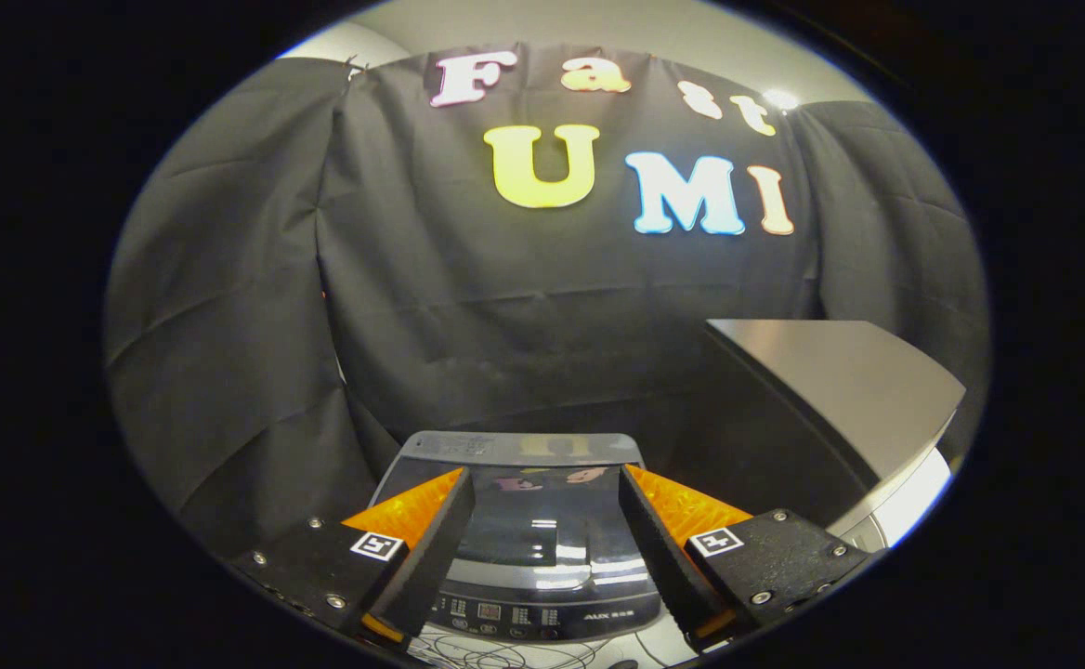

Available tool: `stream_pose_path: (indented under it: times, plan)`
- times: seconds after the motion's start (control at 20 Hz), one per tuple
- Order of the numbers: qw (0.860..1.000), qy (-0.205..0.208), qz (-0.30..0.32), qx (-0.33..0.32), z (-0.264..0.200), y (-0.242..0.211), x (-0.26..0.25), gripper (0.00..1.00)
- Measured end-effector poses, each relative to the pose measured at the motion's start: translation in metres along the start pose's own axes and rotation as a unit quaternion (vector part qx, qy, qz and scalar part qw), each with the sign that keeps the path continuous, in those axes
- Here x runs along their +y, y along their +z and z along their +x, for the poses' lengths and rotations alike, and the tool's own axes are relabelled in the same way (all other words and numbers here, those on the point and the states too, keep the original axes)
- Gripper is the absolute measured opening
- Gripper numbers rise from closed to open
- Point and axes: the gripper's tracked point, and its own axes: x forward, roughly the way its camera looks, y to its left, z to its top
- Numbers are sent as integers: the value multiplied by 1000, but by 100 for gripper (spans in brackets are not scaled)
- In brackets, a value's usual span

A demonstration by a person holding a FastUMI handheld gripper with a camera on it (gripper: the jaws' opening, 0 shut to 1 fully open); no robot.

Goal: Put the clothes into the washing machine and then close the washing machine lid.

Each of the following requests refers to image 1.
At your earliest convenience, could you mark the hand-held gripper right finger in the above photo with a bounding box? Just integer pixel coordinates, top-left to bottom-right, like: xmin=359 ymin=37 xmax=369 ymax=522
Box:
xmin=619 ymin=465 xmax=878 ymax=651

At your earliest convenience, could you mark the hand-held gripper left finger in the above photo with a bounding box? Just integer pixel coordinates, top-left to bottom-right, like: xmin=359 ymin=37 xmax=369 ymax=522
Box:
xmin=231 ymin=466 xmax=477 ymax=651

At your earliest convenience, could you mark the grey washing machine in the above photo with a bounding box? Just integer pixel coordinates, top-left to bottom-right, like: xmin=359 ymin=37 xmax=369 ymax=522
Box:
xmin=371 ymin=430 xmax=664 ymax=644

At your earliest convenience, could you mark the black backdrop cloth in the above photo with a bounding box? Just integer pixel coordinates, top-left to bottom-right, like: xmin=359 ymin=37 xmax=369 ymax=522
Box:
xmin=101 ymin=42 xmax=989 ymax=558

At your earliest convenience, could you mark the tangle of thin cables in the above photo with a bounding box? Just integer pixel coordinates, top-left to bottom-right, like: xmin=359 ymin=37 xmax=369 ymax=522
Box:
xmin=408 ymin=624 xmax=683 ymax=669

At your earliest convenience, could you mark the grey cabinet with black frame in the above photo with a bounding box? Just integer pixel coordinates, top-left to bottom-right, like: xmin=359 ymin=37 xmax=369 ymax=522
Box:
xmin=682 ymin=319 xmax=968 ymax=558

